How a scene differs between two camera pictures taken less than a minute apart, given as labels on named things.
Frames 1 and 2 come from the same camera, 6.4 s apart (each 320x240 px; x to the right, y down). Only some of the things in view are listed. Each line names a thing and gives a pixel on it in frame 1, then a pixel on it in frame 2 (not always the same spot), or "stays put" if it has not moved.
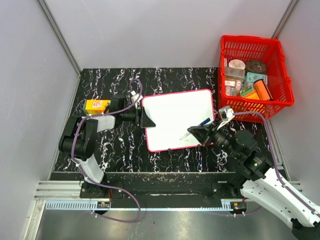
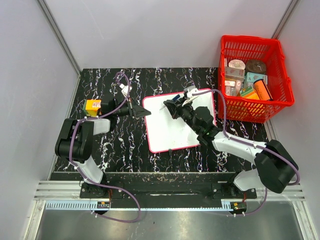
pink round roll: (237, 63) stays put
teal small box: (251, 77) stays put
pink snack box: (235, 74) stays put
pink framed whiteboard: (172, 114) stays put
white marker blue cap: (207, 120) to (174, 98)
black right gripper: (201, 132) to (174, 107)
